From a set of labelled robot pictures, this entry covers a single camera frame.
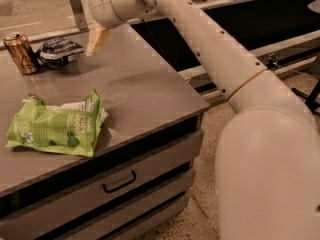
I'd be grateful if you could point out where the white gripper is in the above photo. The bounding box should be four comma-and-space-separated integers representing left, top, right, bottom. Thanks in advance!
86, 0, 155, 56

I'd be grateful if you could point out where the blue chip bag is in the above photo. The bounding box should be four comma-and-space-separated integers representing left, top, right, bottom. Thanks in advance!
36, 37, 84, 69

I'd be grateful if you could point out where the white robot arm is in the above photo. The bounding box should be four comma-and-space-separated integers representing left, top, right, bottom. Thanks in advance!
87, 0, 320, 240

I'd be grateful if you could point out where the orange soda can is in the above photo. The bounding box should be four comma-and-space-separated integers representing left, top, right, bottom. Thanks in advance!
4, 32, 40, 75

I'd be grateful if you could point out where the green chip bag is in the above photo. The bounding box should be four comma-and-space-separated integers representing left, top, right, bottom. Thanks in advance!
6, 90, 108, 157

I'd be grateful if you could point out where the grey drawer cabinet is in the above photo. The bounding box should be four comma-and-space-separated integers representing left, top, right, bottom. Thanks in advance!
0, 112, 212, 240

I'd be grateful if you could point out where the black stand base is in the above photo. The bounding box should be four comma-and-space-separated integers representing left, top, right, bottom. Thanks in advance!
292, 80, 320, 112

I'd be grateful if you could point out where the metal railing post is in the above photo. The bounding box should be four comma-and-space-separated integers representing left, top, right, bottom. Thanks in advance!
69, 0, 88, 30

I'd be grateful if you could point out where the black drawer handle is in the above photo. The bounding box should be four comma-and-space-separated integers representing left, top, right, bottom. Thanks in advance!
102, 170, 137, 194

